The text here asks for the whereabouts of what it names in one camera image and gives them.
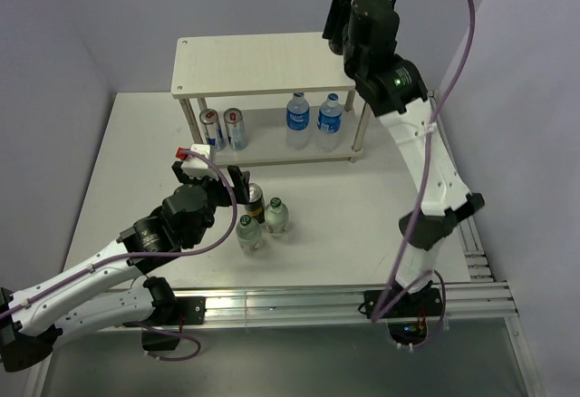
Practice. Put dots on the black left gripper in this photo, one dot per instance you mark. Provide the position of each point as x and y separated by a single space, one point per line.
239 188

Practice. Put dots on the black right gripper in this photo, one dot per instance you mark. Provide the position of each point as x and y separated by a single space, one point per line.
339 12

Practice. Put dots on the Pocari Sweat bottle blue cap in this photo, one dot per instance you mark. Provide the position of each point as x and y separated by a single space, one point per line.
328 124

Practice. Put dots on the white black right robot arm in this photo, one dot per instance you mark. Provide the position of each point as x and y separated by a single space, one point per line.
398 98

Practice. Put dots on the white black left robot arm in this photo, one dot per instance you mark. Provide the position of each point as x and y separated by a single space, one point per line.
115 285

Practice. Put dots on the white two-tier wooden shelf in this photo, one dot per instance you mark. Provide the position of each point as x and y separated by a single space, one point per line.
257 74

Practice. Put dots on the blue silver energy can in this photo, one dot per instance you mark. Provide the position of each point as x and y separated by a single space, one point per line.
212 129
235 127

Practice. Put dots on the dark can silver top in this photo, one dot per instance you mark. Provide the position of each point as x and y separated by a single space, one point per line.
255 207

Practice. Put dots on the clear glass bottle green cap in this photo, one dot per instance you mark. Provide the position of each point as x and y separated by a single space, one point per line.
276 216

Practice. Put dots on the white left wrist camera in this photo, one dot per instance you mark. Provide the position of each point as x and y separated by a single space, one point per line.
192 164

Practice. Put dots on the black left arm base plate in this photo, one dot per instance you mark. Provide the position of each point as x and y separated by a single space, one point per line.
187 311

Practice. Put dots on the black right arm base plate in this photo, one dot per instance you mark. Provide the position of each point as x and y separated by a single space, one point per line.
427 302

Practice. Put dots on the aluminium mounting rail frame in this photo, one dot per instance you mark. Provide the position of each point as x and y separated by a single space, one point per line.
292 318

